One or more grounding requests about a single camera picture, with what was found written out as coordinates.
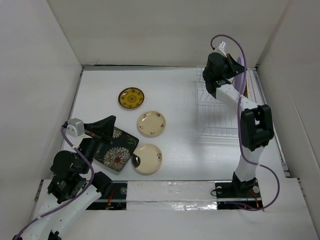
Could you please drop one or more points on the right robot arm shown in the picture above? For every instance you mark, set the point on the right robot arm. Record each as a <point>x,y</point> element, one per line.
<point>255,124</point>

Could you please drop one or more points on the purple round plate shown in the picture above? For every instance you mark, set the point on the purple round plate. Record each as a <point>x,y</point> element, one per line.
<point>239,82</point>

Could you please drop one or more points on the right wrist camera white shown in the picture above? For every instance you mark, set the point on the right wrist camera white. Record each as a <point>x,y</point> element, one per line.
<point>220,49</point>

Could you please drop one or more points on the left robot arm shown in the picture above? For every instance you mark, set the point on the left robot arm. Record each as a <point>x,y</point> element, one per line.
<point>75,185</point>

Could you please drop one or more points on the cream plate black spot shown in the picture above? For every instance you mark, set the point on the cream plate black spot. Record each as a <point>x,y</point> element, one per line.
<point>147,159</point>

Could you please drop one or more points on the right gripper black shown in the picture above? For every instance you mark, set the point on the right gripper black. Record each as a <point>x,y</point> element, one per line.
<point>235,68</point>

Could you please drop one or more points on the black floral square plate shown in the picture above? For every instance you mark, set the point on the black floral square plate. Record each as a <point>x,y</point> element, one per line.
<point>116,154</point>

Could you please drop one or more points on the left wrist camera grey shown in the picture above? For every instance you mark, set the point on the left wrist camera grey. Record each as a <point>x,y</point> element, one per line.
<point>75,128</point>

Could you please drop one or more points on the brown yellow round plate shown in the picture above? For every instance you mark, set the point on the brown yellow round plate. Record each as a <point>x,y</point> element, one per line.
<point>131,98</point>

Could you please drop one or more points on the yellow woven square plate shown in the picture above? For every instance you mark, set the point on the yellow woven square plate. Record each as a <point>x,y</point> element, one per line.
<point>247,87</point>

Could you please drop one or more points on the white wire dish rack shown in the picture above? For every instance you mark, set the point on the white wire dish rack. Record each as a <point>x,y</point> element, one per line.
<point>214,120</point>

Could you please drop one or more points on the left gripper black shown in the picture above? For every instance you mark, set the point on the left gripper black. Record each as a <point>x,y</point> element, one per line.
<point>101,128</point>

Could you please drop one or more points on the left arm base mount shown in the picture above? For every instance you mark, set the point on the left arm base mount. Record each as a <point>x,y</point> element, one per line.
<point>115,200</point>

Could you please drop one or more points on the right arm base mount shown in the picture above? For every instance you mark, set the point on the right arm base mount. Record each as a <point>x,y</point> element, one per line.
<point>229,198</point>

